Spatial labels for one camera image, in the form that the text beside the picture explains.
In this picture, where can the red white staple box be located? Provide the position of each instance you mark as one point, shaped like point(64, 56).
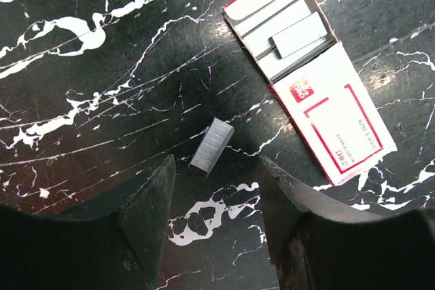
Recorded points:
point(312, 76)

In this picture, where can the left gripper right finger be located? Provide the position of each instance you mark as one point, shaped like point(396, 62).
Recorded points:
point(317, 242)

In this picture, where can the silver staple strip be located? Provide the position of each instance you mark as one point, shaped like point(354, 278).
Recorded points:
point(212, 145)

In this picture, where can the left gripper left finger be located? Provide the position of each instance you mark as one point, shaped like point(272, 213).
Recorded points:
point(113, 241)

